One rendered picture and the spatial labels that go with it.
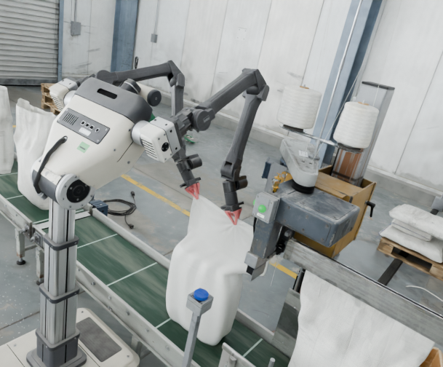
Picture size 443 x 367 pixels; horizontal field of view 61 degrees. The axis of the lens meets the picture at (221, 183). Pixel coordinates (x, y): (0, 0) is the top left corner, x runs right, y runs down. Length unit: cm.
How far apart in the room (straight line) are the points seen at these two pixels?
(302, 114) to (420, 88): 491
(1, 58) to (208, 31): 412
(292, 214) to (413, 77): 526
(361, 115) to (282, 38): 587
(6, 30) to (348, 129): 786
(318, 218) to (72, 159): 89
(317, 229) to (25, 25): 812
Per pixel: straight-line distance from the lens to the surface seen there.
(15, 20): 884
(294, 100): 159
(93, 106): 154
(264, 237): 145
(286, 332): 209
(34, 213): 303
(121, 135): 140
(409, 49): 651
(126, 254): 259
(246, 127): 165
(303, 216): 135
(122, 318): 225
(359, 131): 152
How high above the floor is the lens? 184
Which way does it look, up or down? 22 degrees down
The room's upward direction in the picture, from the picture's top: 12 degrees clockwise
